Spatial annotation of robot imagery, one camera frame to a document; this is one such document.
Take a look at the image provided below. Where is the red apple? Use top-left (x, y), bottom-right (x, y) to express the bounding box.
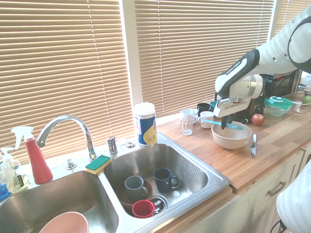
top-left (251, 113), bottom-right (265, 127)

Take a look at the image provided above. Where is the chrome faucet handle knob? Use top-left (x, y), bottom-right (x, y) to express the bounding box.
top-left (65, 157), bottom-right (77, 170)

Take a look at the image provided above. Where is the red mug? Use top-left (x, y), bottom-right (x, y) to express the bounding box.
top-left (132, 199), bottom-right (156, 219)

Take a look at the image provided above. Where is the stainless steel double sink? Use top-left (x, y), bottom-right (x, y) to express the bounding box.
top-left (0, 132), bottom-right (230, 233)

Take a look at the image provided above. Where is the white-handled table knife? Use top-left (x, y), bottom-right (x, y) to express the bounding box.
top-left (250, 133), bottom-right (258, 159)

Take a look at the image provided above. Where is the narrow tan window blind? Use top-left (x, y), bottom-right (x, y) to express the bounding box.
top-left (273, 0), bottom-right (311, 38)

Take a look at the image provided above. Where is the red spray bottle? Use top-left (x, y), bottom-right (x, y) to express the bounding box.
top-left (10, 126), bottom-right (54, 185)

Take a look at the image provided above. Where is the white mug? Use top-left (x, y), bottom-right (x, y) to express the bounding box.
top-left (180, 108), bottom-right (198, 125)
top-left (197, 111), bottom-right (215, 129)

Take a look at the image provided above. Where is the black mug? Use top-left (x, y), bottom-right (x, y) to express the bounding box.
top-left (197, 102), bottom-right (211, 115)

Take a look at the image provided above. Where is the pink bowl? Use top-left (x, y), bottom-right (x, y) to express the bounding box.
top-left (38, 211), bottom-right (89, 233)

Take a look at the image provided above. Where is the sink drain strainer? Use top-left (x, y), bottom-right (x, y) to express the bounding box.
top-left (150, 194), bottom-right (169, 215)

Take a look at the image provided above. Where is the black toaster oven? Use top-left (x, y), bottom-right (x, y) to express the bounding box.
top-left (271, 69), bottom-right (302, 98)

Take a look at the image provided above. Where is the large cream bowl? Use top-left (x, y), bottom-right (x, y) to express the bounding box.
top-left (210, 121), bottom-right (253, 150)

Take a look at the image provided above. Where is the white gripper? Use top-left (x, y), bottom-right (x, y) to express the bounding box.
top-left (213, 97), bottom-right (251, 130)

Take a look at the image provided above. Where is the wide tan window blind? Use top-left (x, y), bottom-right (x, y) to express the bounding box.
top-left (0, 0), bottom-right (136, 168)
top-left (134, 0), bottom-right (275, 122)

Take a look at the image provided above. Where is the clear pump soap bottle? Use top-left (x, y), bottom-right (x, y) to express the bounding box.
top-left (0, 147), bottom-right (15, 189)

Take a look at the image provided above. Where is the chrome curved faucet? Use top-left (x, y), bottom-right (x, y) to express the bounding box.
top-left (35, 115), bottom-right (98, 161)

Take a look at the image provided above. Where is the green-lidded clear container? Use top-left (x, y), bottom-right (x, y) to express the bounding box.
top-left (264, 96), bottom-right (294, 117)

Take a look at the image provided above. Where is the clear drinking glass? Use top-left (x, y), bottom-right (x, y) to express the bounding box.
top-left (181, 116), bottom-right (194, 136)

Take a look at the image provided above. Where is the clear plastic tray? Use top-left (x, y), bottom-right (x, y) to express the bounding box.
top-left (291, 91), bottom-right (311, 114)

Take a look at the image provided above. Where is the small glass jar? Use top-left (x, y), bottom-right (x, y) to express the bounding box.
top-left (6, 166), bottom-right (30, 194)

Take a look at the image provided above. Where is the navy blue mug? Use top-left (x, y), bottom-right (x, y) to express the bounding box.
top-left (153, 167), bottom-right (180, 194)

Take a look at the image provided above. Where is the grey mug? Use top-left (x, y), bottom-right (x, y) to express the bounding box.
top-left (124, 175), bottom-right (149, 203)

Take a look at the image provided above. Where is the green and yellow sponge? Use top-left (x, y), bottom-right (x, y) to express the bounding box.
top-left (85, 154), bottom-right (112, 175)

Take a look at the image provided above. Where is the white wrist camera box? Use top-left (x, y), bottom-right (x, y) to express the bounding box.
top-left (216, 98), bottom-right (231, 109)

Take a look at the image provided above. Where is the Lysol wipes canister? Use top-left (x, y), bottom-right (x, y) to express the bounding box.
top-left (134, 102), bottom-right (158, 147)

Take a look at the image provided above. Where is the metal cabinet drawer handle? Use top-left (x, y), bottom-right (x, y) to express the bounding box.
top-left (267, 181), bottom-right (287, 197)

